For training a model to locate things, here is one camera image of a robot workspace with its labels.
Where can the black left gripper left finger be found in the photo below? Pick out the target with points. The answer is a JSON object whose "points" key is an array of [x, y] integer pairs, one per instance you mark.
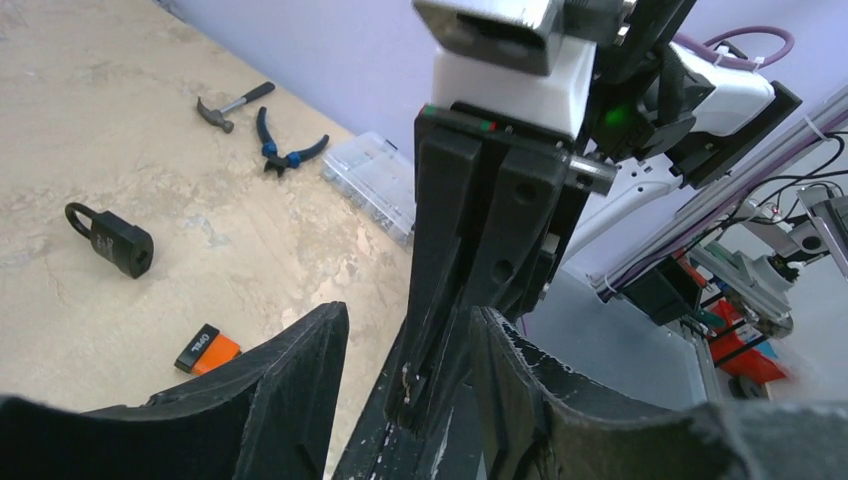
{"points": [[267, 414]]}

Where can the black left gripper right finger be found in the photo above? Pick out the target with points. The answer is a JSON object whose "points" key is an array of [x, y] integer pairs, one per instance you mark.
{"points": [[543, 420]]}

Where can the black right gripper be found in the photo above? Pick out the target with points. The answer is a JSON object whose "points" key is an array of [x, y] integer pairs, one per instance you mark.
{"points": [[480, 220]]}

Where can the single black-head key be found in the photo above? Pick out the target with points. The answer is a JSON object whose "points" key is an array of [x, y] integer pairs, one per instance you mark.
{"points": [[412, 383]]}

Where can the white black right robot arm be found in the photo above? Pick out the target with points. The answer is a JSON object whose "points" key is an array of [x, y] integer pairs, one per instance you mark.
{"points": [[653, 92]]}

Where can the orange black padlock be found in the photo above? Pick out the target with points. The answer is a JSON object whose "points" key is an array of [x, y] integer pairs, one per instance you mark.
{"points": [[206, 351]]}

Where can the clear plastic screw organizer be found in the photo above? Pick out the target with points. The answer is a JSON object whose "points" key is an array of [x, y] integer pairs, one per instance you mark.
{"points": [[372, 173]]}

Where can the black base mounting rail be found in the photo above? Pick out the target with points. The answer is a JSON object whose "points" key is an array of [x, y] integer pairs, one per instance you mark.
{"points": [[379, 449]]}

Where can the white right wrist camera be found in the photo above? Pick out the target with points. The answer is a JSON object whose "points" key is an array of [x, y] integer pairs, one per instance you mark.
{"points": [[511, 58]]}

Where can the small black-handled hammer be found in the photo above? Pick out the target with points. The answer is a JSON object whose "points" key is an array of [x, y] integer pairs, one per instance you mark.
{"points": [[217, 117]]}

